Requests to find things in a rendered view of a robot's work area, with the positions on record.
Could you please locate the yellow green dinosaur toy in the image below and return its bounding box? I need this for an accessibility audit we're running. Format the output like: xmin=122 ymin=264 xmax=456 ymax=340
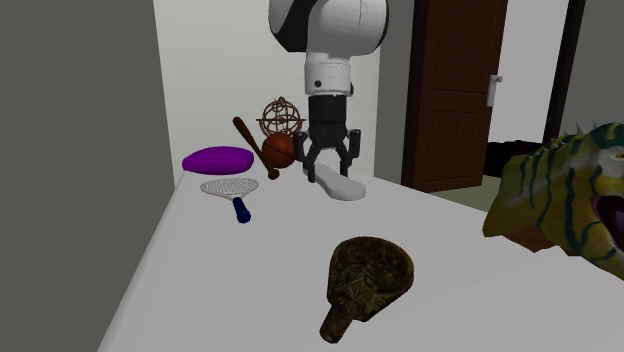
xmin=482 ymin=121 xmax=624 ymax=282

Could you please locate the white oblong flat object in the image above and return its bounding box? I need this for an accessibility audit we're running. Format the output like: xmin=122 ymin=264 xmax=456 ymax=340
xmin=303 ymin=162 xmax=367 ymax=202

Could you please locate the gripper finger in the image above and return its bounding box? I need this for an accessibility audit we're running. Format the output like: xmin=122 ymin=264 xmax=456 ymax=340
xmin=335 ymin=128 xmax=362 ymax=179
xmin=292 ymin=131 xmax=323 ymax=184

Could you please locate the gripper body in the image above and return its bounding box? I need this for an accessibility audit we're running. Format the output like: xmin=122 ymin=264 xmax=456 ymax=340
xmin=305 ymin=94 xmax=353 ymax=150

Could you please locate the white racket with blue handle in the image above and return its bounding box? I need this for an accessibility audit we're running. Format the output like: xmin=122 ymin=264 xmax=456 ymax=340
xmin=199 ymin=177 xmax=261 ymax=225

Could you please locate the dark red baseball bat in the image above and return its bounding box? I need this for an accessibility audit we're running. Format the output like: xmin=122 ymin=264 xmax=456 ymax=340
xmin=231 ymin=116 xmax=281 ymax=181

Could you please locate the brown wooden door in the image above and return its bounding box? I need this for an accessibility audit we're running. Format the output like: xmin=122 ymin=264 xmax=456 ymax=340
xmin=400 ymin=0 xmax=509 ymax=194

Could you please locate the purple oval cushion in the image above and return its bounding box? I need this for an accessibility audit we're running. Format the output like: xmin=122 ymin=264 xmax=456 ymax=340
xmin=181 ymin=145 xmax=256 ymax=177

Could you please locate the brown wire armillary sphere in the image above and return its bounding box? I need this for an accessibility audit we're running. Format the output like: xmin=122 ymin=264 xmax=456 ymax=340
xmin=256 ymin=96 xmax=308 ymax=139

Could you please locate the brown carved paddle-shaped object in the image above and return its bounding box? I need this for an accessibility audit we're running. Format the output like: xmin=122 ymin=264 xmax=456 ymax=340
xmin=319 ymin=236 xmax=416 ymax=344

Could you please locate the orange basketball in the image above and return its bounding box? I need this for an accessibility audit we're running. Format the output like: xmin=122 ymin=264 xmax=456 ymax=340
xmin=261 ymin=132 xmax=298 ymax=170

